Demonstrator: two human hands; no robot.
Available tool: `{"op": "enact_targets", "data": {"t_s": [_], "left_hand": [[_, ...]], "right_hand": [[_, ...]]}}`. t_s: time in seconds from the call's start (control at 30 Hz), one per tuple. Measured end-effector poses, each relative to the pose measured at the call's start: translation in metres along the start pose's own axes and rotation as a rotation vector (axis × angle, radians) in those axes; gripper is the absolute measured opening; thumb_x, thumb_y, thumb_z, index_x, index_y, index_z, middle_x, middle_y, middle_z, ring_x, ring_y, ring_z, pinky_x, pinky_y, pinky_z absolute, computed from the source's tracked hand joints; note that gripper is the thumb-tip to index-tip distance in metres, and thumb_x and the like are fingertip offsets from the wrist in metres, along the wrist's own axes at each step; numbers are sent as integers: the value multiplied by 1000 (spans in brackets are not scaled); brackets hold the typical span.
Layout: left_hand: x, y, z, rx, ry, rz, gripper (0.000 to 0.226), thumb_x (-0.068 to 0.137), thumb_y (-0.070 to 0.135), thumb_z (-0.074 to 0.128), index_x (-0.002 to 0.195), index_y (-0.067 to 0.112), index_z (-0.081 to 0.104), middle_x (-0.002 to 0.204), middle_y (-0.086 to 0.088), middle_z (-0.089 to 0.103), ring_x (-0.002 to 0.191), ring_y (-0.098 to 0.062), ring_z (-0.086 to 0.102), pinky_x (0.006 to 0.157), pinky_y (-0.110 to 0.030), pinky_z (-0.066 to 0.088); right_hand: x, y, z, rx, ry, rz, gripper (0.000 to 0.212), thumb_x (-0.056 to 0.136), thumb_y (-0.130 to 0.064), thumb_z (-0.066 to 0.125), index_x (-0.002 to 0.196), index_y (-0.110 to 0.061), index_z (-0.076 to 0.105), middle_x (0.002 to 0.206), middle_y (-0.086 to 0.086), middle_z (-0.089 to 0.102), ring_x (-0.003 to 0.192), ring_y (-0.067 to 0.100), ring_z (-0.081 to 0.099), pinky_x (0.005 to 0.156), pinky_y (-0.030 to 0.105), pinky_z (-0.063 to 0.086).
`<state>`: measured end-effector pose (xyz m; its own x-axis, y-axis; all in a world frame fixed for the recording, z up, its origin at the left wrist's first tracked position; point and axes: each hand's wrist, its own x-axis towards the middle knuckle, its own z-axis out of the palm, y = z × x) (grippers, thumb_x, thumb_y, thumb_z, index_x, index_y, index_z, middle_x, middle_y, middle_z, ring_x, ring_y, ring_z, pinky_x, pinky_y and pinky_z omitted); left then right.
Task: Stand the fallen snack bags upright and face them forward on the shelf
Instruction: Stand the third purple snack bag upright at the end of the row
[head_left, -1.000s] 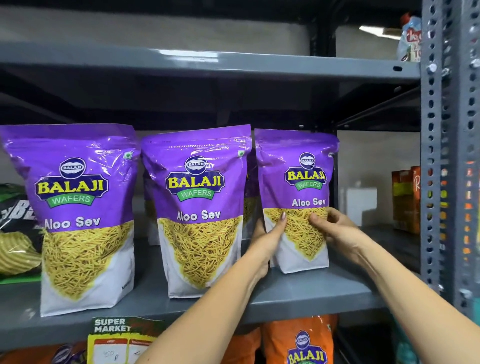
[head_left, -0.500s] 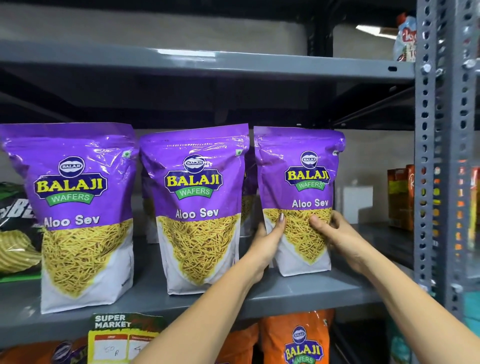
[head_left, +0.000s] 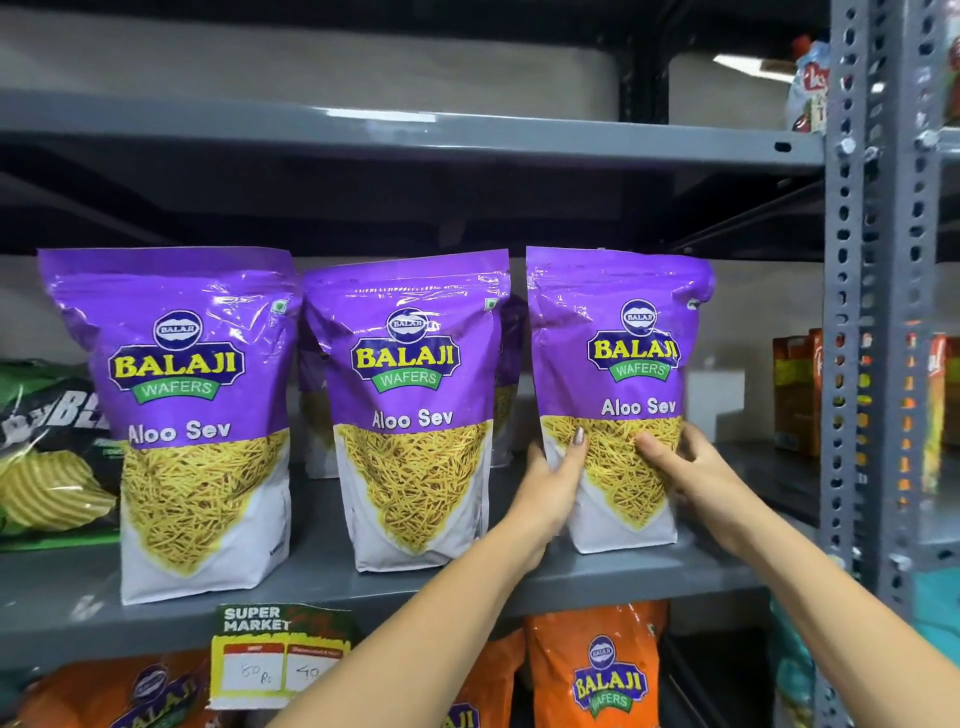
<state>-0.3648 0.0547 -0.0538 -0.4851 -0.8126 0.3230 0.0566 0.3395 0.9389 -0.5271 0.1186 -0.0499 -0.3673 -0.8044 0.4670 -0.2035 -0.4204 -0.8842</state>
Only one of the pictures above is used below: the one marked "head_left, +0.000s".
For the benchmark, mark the person's right forearm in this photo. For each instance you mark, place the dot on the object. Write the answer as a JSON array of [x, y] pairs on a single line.
[[847, 622]]

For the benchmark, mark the orange snack packet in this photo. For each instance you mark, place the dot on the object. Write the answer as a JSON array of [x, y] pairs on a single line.
[[127, 694], [491, 682], [592, 667]]

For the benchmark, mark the person's left thumb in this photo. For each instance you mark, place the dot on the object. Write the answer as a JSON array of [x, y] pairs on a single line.
[[573, 454]]

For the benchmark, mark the person's right thumb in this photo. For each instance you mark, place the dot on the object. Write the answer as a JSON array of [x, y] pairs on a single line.
[[660, 452]]

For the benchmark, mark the red white snack packet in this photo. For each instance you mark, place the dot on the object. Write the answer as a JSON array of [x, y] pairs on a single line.
[[810, 86]]

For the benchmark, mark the green yellow price tag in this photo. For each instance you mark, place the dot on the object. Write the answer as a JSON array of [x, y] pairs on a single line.
[[274, 656]]

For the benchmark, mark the person's left hand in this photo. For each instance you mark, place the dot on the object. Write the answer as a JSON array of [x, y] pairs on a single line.
[[544, 502]]

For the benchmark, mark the green chips packet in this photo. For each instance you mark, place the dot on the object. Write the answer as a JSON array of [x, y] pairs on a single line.
[[52, 465]]

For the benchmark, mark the person's right hand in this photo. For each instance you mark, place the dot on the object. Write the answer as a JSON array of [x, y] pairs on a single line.
[[705, 487]]

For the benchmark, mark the teal packet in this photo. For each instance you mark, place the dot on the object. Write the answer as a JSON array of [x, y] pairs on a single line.
[[937, 611], [791, 667]]

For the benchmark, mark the large purple snack packet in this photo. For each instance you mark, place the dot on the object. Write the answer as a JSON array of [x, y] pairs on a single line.
[[315, 420], [409, 405], [611, 360], [180, 390]]

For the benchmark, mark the grey metal shelving rack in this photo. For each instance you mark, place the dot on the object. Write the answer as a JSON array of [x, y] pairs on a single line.
[[874, 300]]

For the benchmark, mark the person's left forearm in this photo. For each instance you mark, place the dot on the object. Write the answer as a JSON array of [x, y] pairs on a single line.
[[420, 637]]

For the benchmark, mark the orange carton box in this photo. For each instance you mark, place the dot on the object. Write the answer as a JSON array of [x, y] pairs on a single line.
[[793, 390], [932, 412]]

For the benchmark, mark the ceiling light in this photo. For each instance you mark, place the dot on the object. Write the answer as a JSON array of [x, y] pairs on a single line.
[[754, 67]]

